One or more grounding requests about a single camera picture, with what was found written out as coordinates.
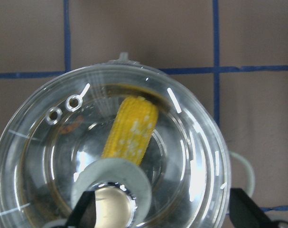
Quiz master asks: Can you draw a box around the pale green cooking pot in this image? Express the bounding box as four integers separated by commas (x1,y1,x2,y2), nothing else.
0,52,256,228

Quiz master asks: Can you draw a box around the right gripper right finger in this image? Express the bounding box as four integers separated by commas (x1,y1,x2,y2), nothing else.
229,188,288,228

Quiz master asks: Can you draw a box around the yellow corn cob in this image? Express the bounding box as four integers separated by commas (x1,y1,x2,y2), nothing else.
101,96,158,166

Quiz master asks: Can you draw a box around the glass pot lid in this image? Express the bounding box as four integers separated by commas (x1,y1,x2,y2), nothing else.
0,63,231,228

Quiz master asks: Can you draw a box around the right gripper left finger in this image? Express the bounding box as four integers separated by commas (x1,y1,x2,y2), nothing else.
65,190,96,228

